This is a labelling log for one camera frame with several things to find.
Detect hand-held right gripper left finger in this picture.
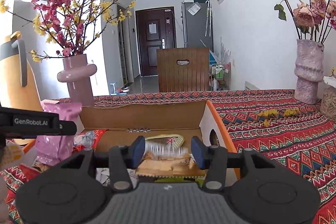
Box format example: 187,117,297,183
59,135,146,192

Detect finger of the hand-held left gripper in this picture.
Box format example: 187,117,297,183
56,121,77,136

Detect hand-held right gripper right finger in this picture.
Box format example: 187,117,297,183
191,135,277,193

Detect pink snack packet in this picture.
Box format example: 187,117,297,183
35,102,83,167

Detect white orange snack packet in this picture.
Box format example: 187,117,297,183
136,140,206,179

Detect red cardboard box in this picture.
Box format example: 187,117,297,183
24,100,241,188

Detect person's left hand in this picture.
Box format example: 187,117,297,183
0,140,25,170

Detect red printed snack packet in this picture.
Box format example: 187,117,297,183
73,130,106,154

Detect gold snack packet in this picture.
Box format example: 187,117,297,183
145,134,185,148

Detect yellow thermos jug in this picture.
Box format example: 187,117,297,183
0,31,43,146

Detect small storage cart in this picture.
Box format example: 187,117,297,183
209,63,232,91

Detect wooden chair back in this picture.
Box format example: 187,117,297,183
157,47,210,93

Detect fallen yellow petals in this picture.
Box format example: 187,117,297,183
257,108,300,126

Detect dark brown door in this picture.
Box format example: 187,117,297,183
135,7,176,77

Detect pink and yellow blossom branches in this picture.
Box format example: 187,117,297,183
0,0,137,63

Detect grey refrigerator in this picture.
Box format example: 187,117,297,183
182,1,214,49

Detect white folded umbrella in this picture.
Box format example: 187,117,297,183
205,1,212,37

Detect clear container of seeds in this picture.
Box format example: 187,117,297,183
319,76,336,120

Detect dried pink roses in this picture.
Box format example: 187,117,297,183
256,0,336,44

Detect pink ring vase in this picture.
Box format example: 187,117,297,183
57,54,98,107

